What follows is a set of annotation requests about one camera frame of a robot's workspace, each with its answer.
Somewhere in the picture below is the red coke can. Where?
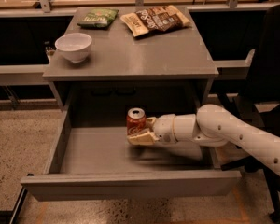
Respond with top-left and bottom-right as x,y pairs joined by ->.
126,107 -> 146,135

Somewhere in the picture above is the black office chair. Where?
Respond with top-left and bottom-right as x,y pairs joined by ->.
212,2 -> 280,224

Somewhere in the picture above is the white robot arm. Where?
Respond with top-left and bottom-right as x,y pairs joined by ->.
127,105 -> 280,176

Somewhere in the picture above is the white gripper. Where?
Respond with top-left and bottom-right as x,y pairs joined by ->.
127,114 -> 176,146

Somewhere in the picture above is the grey cabinet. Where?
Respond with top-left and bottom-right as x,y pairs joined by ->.
43,19 -> 218,105

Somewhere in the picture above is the green chip bag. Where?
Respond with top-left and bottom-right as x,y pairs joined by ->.
77,8 -> 119,29

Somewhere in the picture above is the brown and white snack bag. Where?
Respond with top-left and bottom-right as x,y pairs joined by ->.
120,5 -> 191,37

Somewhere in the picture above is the white ceramic bowl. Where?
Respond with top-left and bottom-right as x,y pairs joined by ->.
55,33 -> 92,63

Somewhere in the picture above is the open grey top drawer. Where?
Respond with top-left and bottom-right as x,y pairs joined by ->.
21,91 -> 241,201

